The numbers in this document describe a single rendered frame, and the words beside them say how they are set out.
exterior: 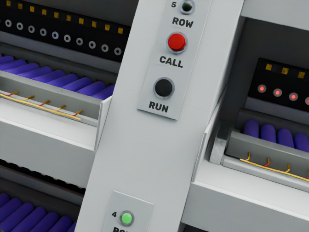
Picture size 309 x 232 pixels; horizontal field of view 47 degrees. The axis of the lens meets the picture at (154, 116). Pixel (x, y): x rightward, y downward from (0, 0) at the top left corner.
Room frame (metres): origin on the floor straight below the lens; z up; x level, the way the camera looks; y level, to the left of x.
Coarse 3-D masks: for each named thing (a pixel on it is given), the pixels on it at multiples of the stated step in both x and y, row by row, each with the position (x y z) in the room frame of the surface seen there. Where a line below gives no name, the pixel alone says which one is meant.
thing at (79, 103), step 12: (0, 72) 0.42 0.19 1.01; (0, 84) 0.41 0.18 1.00; (12, 84) 0.41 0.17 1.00; (24, 84) 0.41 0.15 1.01; (36, 84) 0.41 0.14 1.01; (48, 84) 0.42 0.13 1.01; (24, 96) 0.41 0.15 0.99; (36, 96) 0.41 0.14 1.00; (48, 96) 0.40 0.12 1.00; (60, 96) 0.40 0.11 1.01; (72, 96) 0.39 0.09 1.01; (84, 96) 0.40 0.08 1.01; (60, 108) 0.39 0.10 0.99; (72, 108) 0.40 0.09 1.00; (84, 108) 0.39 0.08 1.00; (96, 108) 0.39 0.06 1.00
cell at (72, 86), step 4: (80, 80) 0.47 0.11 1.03; (84, 80) 0.47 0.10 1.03; (88, 80) 0.48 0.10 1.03; (68, 84) 0.44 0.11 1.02; (72, 84) 0.44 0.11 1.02; (76, 84) 0.45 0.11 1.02; (80, 84) 0.46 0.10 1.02; (84, 84) 0.46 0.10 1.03; (88, 84) 0.47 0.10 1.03; (64, 88) 0.43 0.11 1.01; (68, 88) 0.43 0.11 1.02; (72, 88) 0.44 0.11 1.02; (76, 88) 0.44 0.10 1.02; (80, 88) 0.45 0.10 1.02
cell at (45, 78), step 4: (52, 72) 0.47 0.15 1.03; (56, 72) 0.48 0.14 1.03; (60, 72) 0.49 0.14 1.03; (40, 76) 0.45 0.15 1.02; (44, 76) 0.45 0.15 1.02; (48, 76) 0.46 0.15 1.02; (52, 76) 0.47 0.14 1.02; (56, 76) 0.47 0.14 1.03; (60, 76) 0.48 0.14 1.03; (36, 80) 0.44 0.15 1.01; (40, 80) 0.44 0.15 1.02; (44, 80) 0.45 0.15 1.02; (48, 80) 0.45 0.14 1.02; (52, 80) 0.46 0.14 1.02
